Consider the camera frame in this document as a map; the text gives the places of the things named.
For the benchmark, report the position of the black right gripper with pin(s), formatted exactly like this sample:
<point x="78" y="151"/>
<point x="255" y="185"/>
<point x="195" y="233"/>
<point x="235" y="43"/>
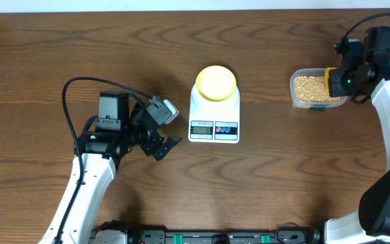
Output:
<point x="335" y="88"/>

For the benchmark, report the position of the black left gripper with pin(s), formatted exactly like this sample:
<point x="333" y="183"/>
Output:
<point x="149" y="146"/>

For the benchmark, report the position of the yellow measuring scoop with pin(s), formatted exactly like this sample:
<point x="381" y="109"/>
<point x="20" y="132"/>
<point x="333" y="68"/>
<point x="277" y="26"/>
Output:
<point x="326" y="76"/>

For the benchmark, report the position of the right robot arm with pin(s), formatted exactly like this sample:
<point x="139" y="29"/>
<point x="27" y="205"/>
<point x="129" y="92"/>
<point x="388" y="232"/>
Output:
<point x="371" y="222"/>

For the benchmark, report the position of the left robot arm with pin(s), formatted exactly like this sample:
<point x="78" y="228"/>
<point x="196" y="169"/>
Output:
<point x="123" y="123"/>

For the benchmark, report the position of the white digital kitchen scale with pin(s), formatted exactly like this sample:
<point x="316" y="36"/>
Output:
<point x="214" y="122"/>

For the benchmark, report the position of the pale yellow bowl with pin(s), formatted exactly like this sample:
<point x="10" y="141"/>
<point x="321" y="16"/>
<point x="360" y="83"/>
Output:
<point x="216" y="83"/>

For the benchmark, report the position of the clear plastic container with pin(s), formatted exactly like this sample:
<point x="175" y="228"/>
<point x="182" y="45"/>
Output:
<point x="298" y="103"/>

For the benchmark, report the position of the soybeans in container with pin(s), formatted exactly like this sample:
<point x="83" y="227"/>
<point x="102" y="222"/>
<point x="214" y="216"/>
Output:
<point x="313" y="89"/>

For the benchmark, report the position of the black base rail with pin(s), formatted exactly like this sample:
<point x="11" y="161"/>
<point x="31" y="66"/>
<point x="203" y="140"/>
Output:
<point x="120" y="232"/>

